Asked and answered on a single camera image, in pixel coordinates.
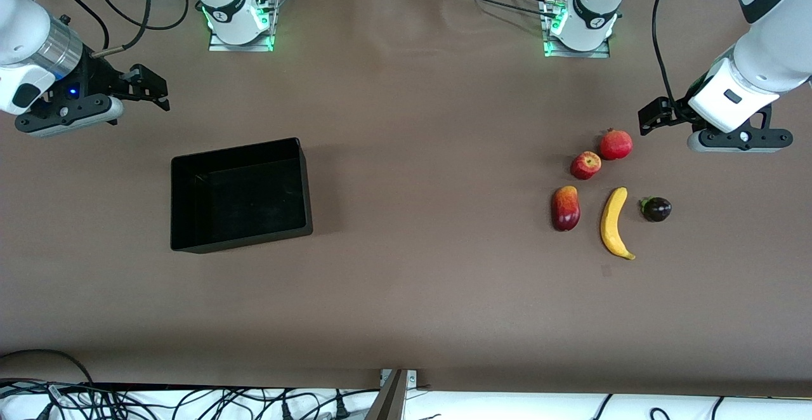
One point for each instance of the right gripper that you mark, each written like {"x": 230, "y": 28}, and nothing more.
{"x": 99, "y": 78}

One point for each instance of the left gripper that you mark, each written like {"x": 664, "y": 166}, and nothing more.
{"x": 677, "y": 109}

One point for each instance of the red apple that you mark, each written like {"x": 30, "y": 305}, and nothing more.
{"x": 585, "y": 166}

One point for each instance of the yellow banana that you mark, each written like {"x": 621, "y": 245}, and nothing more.
{"x": 612, "y": 229}

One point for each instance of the black rectangular plastic box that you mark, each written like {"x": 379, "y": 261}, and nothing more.
{"x": 254, "y": 198}

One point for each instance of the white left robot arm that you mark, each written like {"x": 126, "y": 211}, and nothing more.
{"x": 774, "y": 52}

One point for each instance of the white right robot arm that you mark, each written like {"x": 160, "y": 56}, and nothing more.
{"x": 19, "y": 26}

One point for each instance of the red pomegranate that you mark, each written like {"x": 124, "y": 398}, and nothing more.
{"x": 616, "y": 145}

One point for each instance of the dark purple eggplant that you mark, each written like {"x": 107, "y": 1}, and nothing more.
{"x": 658, "y": 209}

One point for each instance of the red yellow mango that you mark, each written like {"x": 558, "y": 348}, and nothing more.
{"x": 566, "y": 209}

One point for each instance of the brown table cover sheet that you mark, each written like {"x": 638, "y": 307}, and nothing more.
{"x": 380, "y": 293}

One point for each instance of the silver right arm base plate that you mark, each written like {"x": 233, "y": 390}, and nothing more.
{"x": 219, "y": 47}

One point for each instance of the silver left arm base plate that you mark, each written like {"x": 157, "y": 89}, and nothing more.
{"x": 596, "y": 54}

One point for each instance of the silver corner bracket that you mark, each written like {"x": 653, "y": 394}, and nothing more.
{"x": 411, "y": 377}

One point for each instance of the grey angled metal post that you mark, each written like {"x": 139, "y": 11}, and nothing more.
{"x": 388, "y": 404}

